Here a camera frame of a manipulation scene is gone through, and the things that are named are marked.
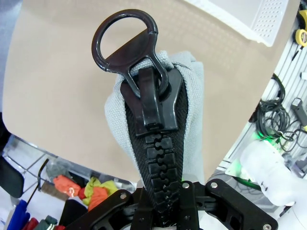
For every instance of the blue plastic item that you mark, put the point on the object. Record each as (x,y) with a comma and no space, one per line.
(21,213)

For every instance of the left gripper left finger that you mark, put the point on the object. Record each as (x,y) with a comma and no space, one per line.
(115,215)

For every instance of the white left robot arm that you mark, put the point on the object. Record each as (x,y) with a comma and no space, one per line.
(271,172)

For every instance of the black chair seat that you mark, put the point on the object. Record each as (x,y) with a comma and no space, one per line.
(9,177)

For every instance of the grey and yellow hand tool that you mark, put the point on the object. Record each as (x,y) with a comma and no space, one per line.
(298,107)

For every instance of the orange garment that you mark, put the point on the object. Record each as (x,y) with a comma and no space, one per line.
(66,185)

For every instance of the yellow tape measure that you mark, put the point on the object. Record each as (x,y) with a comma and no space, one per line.
(301,37)
(303,19)

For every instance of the white perforated plastic basket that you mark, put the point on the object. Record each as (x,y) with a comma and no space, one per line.
(268,19)

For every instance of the grey pouch with black zipper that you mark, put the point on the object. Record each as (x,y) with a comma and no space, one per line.
(194,107)

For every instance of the yellow green garment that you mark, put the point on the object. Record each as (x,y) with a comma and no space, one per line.
(96,183)

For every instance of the white slotted base plate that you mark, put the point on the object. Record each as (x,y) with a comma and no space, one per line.
(285,67)

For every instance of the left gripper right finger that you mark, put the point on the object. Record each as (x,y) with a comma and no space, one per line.
(216,206)

